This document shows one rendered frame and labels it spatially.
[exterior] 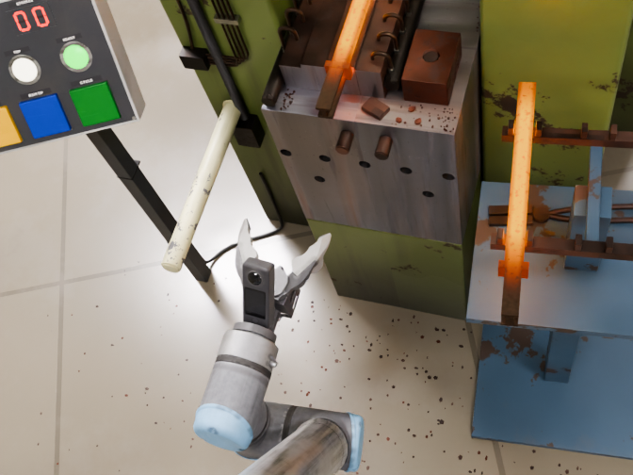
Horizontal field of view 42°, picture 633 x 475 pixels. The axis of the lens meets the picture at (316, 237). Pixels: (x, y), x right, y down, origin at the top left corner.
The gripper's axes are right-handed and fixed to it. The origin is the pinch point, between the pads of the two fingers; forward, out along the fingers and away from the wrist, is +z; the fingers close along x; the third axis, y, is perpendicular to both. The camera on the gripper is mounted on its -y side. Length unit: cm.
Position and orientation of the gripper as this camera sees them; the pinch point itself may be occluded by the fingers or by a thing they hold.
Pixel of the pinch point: (286, 222)
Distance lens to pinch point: 137.9
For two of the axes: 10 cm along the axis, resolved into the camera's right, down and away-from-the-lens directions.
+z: 2.8, -8.7, 4.0
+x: 9.4, 1.7, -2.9
